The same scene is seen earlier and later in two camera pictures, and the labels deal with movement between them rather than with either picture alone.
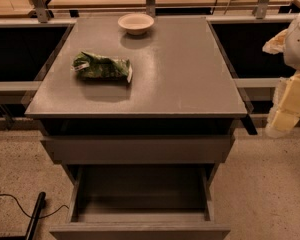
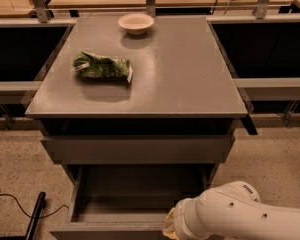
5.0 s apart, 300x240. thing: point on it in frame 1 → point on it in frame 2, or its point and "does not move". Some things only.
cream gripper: (298, 47) → (180, 217)
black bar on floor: (35, 220) does not move
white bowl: (135, 23) does not move
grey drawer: (142, 202) does not move
